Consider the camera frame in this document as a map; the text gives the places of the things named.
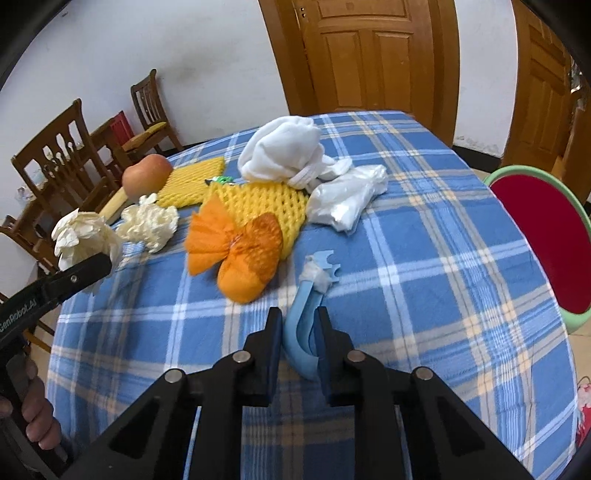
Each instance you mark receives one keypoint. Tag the person's left hand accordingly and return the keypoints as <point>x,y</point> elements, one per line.
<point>41,406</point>

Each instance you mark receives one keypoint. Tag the wooden chair with cushion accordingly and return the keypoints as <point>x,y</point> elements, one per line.
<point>147,99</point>

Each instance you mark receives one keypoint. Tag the yellow seat cushion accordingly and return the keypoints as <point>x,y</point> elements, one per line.
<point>145,134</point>

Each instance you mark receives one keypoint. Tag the wooden panel door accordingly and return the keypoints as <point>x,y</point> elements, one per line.
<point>364,60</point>

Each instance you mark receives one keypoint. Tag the large yellow foam net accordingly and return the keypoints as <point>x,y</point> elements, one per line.
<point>263,199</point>

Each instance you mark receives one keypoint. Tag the blue plaid tablecloth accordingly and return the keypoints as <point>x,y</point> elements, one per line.
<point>438,277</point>

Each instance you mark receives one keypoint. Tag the red panel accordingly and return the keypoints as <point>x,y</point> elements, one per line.
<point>123,129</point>

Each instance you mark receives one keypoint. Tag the white cloth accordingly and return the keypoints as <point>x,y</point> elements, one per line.
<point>281,147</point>

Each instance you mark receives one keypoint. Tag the cream paper ball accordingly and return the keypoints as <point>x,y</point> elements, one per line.
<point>147,222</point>
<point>78,235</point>

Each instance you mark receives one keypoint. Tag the narrow wooden door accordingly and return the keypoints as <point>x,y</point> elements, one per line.
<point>535,92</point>

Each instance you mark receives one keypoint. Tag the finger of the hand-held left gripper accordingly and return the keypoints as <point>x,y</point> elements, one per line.
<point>78,277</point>

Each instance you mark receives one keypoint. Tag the brown wooden furniture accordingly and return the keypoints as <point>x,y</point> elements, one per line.
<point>575,152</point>

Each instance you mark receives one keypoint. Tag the floral patterned bag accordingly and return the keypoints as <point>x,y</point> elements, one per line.
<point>584,406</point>

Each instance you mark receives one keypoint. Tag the white plastic bag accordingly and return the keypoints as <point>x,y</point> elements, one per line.
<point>341,198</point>

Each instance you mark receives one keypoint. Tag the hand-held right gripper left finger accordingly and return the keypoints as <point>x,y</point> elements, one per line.
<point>275,344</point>

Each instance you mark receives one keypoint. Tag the yellow banana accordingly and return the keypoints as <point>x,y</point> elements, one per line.
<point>114,206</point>

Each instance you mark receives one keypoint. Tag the blue plastic hook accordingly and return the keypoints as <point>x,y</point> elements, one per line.
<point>295,323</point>

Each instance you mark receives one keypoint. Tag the carved back wooden chair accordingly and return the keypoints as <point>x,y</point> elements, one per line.
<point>60,152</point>

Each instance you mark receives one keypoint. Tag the red stool with green rim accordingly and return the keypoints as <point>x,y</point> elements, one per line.
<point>545,230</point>

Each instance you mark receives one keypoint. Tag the flat yellow foam net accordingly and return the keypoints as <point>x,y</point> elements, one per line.
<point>189,182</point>

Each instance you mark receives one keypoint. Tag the green toy figure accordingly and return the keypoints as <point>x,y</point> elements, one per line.
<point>219,180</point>

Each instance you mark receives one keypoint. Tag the red apple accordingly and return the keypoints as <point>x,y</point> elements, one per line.
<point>145,177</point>

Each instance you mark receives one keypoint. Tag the dark wooden chair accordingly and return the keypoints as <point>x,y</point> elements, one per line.
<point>27,240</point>

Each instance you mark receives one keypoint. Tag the low wooden chair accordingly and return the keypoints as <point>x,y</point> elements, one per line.
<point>108,145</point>

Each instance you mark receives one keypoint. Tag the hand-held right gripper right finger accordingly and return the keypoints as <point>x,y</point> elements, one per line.
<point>323,364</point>

